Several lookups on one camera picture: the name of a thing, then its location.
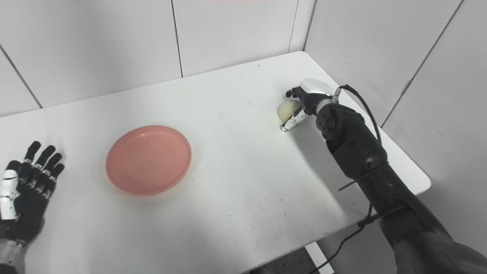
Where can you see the white table leg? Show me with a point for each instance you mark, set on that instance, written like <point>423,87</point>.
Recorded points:
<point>319,260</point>

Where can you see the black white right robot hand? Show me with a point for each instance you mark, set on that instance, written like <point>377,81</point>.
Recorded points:
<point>310,95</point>

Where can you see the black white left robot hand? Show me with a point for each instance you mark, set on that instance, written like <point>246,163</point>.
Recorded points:
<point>30,201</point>

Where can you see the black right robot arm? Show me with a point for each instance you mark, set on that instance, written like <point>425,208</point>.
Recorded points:
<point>357,144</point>

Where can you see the cream steamed bun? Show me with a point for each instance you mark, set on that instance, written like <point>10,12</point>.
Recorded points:
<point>287,109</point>

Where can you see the pink round plate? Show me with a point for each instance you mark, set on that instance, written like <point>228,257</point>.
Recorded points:
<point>148,160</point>

